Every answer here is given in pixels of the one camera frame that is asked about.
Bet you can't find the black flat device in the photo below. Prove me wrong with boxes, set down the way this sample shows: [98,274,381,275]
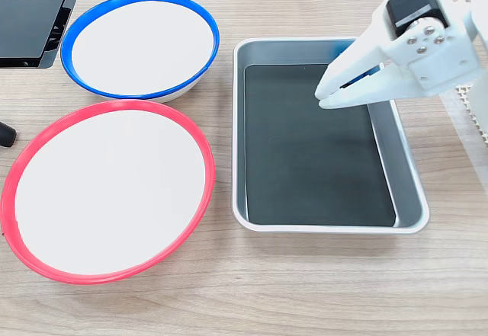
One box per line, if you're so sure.
[0,0,88,69]

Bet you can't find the silver metal tray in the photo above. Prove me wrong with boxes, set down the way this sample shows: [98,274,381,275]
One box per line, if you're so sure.
[231,37,431,234]

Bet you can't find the blue block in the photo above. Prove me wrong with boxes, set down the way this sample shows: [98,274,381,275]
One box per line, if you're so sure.
[339,63,384,89]

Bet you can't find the white dish red rim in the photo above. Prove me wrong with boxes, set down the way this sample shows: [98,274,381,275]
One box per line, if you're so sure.
[0,99,217,286]

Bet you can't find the black mat tray liner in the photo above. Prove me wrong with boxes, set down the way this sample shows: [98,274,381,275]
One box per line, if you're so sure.
[243,64,397,227]

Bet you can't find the small black rounded object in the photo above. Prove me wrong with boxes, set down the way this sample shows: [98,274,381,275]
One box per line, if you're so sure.
[0,120,18,149]

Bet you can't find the white dish blue rim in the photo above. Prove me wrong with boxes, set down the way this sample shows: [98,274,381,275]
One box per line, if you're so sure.
[59,0,221,104]

